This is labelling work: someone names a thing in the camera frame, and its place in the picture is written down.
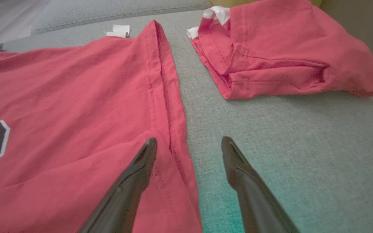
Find red garment white trim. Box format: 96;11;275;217
186;0;373;100

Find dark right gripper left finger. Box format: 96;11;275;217
78;138;158;233

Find red jersey white stripes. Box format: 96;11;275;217
0;19;204;233

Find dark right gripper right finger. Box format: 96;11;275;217
221;136;300;233

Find looped white fabric label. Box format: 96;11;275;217
104;24;131;39

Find grey piped sofa cushion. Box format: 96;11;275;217
31;0;211;35

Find grey fabric sofa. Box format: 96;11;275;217
0;6;373;233

